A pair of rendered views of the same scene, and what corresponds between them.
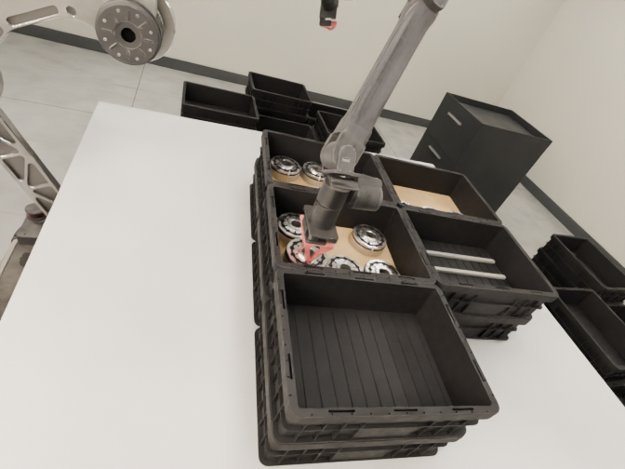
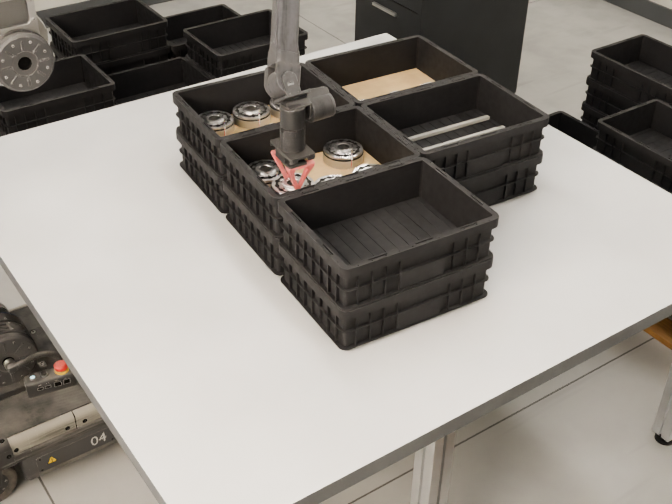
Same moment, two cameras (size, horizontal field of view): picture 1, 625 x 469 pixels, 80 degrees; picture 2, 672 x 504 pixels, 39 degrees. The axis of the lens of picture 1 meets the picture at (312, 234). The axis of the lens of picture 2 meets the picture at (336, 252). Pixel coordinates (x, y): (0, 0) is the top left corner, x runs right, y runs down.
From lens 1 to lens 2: 1.37 m
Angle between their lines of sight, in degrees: 7
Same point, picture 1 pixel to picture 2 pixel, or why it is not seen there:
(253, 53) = not seen: outside the picture
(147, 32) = (41, 52)
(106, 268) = (110, 293)
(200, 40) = not seen: outside the picture
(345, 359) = (370, 249)
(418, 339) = (429, 212)
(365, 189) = (317, 100)
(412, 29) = not seen: outside the picture
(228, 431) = (304, 346)
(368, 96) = (282, 24)
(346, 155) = (289, 80)
